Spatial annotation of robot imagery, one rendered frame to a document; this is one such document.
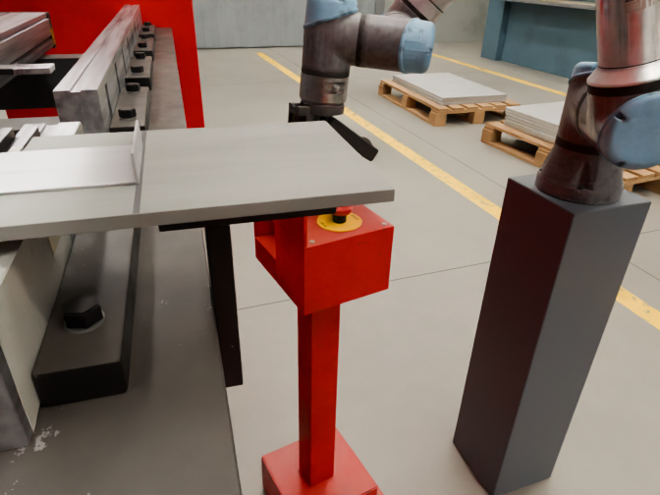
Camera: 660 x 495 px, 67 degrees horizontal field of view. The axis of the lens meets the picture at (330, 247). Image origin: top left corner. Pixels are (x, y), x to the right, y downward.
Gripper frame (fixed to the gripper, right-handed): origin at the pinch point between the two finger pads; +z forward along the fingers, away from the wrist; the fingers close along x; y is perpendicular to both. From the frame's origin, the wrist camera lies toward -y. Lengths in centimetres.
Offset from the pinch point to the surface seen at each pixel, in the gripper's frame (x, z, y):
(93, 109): -10.9, -16.9, 34.5
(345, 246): 15.1, -2.0, 4.5
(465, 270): -59, 65, -109
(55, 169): 32, -22, 42
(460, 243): -79, 64, -125
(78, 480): 48, -10, 43
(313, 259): 15.1, -0.6, 9.8
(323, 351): 8.2, 24.0, 1.7
